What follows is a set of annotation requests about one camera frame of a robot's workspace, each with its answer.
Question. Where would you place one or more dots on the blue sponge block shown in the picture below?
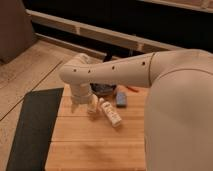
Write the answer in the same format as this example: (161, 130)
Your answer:
(121, 99)

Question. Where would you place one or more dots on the white lying bottle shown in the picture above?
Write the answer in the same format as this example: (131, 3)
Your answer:
(108, 110)

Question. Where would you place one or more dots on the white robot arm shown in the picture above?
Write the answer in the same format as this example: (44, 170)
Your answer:
(178, 115)

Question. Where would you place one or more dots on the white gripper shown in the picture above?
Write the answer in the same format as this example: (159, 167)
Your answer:
(80, 94)

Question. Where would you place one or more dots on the dark blue bowl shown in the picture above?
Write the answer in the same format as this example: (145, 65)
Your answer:
(102, 89)

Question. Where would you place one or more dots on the brown cabinet corner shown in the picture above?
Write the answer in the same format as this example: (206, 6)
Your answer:
(16, 31)

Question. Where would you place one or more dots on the orange carrot toy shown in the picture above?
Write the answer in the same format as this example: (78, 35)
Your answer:
(132, 89)

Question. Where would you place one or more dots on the black floor mat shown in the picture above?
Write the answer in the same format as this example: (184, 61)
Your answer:
(34, 130)

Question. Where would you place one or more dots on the white wall shelf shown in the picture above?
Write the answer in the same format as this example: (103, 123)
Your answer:
(100, 34)

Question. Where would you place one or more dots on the white ceramic cup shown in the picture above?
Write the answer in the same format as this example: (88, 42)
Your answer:
(92, 106)

